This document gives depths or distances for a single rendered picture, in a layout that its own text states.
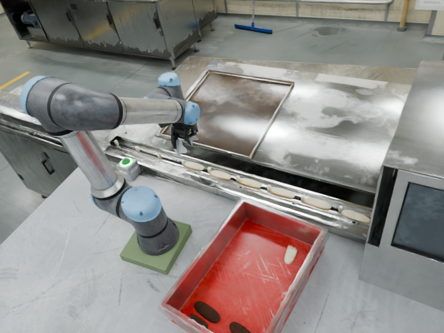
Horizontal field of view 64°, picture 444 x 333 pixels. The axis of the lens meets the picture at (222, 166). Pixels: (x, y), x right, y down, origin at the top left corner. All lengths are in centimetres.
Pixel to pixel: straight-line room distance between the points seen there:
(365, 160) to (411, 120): 49
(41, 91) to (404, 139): 88
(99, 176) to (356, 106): 110
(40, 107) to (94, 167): 26
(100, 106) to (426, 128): 79
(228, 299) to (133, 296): 32
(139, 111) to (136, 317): 64
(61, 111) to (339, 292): 93
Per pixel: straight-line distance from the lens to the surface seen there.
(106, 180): 118
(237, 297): 119
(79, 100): 92
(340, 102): 169
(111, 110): 93
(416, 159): 89
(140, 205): 115
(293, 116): 164
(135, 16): 439
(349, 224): 130
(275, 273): 122
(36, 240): 163
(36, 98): 100
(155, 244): 126
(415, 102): 108
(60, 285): 144
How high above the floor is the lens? 187
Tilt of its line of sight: 41 degrees down
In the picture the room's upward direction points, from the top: 11 degrees counter-clockwise
